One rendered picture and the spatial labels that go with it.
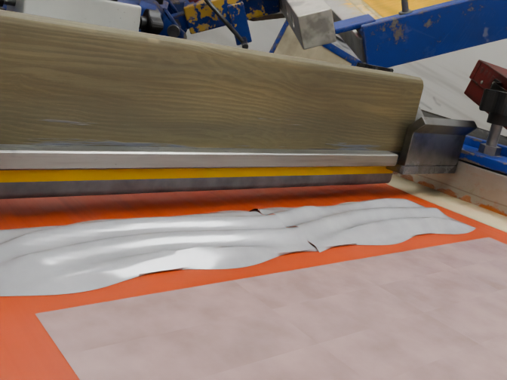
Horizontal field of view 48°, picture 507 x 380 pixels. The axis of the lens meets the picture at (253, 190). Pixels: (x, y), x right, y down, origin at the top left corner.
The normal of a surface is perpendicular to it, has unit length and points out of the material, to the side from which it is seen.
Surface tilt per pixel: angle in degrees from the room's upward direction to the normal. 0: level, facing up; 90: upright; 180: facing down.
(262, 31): 90
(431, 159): 75
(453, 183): 90
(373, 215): 18
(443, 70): 90
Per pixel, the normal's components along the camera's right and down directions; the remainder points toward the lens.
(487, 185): -0.77, 0.04
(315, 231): 0.56, -0.65
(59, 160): 0.61, 0.32
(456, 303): 0.18, -0.95
